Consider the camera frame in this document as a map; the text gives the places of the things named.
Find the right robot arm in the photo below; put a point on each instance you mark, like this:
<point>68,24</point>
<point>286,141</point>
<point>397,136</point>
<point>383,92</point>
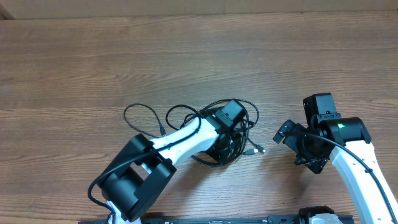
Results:
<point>347,144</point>

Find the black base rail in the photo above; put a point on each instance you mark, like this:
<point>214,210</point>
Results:
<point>270,219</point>

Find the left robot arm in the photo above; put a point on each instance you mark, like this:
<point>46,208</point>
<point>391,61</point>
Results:
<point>135,178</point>

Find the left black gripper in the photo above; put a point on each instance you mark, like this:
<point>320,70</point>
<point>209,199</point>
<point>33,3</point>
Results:
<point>227,155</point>

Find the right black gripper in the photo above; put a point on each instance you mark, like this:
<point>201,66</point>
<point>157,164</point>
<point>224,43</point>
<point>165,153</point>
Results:
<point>317,162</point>

